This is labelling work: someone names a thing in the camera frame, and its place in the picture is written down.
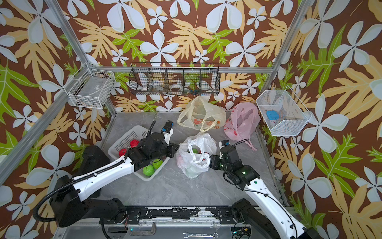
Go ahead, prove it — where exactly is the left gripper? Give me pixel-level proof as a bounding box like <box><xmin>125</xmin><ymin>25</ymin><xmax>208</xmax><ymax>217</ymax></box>
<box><xmin>150</xmin><ymin>141</ymin><xmax>181</xmax><ymax>161</ymax></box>

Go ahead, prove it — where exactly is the red apple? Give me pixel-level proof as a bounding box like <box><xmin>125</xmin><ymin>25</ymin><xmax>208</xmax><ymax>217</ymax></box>
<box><xmin>129</xmin><ymin>139</ymin><xmax>140</xmax><ymax>148</ymax></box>
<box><xmin>118</xmin><ymin>148</ymin><xmax>127</xmax><ymax>157</ymax></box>

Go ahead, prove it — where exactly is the white perforated plastic basket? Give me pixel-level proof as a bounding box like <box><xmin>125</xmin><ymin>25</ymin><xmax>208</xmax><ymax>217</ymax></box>
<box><xmin>108</xmin><ymin>125</ymin><xmax>170</xmax><ymax>181</ymax></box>

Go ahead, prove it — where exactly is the white plastic bag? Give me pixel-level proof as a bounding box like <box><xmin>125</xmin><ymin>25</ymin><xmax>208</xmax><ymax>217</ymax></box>
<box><xmin>176</xmin><ymin>132</ymin><xmax>217</xmax><ymax>179</ymax></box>

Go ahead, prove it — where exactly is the pink apple-print plastic bag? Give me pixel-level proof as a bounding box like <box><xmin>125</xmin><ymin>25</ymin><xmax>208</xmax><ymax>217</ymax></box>
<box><xmin>224</xmin><ymin>102</ymin><xmax>261</xmax><ymax>151</ymax></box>

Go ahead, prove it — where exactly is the yellow orange-print plastic bag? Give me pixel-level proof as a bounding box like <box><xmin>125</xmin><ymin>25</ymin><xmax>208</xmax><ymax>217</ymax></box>
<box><xmin>177</xmin><ymin>96</ymin><xmax>226</xmax><ymax>132</ymax></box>

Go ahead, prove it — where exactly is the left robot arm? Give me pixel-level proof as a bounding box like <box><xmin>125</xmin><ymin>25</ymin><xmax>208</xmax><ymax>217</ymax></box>
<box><xmin>33</xmin><ymin>121</ymin><xmax>179</xmax><ymax>228</ymax></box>

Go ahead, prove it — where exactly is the black tool case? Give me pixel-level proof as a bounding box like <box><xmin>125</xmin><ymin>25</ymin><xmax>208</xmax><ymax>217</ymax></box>
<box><xmin>73</xmin><ymin>145</ymin><xmax>110</xmax><ymax>178</ymax></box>

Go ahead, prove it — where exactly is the blue object in basket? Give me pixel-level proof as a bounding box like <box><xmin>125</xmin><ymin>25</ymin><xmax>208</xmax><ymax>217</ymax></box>
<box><xmin>266</xmin><ymin>110</ymin><xmax>279</xmax><ymax>121</ymax></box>

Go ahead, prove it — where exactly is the silver wrench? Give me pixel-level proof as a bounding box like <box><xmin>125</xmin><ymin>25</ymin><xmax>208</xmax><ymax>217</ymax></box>
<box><xmin>183</xmin><ymin>232</ymin><xmax>218</xmax><ymax>239</ymax></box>

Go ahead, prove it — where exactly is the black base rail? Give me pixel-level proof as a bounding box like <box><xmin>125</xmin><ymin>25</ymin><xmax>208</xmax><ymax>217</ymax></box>
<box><xmin>99</xmin><ymin>205</ymin><xmax>263</xmax><ymax>225</ymax></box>

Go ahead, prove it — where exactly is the black wire wall basket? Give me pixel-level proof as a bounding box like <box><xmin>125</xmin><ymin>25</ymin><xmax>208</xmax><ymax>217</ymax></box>
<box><xmin>127</xmin><ymin>62</ymin><xmax>221</xmax><ymax>96</ymax></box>

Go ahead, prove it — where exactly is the white wire basket right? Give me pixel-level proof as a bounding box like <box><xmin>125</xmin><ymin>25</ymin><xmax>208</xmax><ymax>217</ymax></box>
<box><xmin>256</xmin><ymin>87</ymin><xmax>313</xmax><ymax>137</ymax></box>

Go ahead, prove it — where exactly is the white wire basket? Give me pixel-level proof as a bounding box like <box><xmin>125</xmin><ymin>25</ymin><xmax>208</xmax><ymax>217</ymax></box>
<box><xmin>256</xmin><ymin>87</ymin><xmax>313</xmax><ymax>137</ymax></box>
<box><xmin>65</xmin><ymin>63</ymin><xmax>115</xmax><ymax>109</ymax></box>

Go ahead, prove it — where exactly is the white wire basket left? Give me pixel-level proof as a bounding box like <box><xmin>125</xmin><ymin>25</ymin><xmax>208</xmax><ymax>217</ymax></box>
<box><xmin>65</xmin><ymin>63</ymin><xmax>115</xmax><ymax>109</ymax></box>

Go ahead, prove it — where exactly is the aluminium frame post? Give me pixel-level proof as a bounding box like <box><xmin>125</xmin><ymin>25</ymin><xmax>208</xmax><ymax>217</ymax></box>
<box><xmin>253</xmin><ymin>1</ymin><xmax>315</xmax><ymax>96</ymax></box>

